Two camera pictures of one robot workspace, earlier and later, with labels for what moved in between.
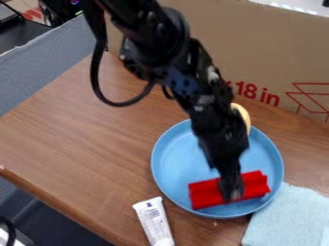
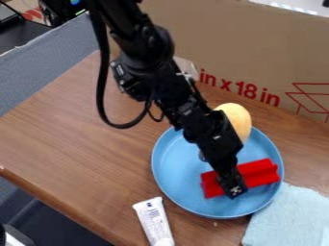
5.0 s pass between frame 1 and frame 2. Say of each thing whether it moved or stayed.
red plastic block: moved
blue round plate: stayed
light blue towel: stayed
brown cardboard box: stayed
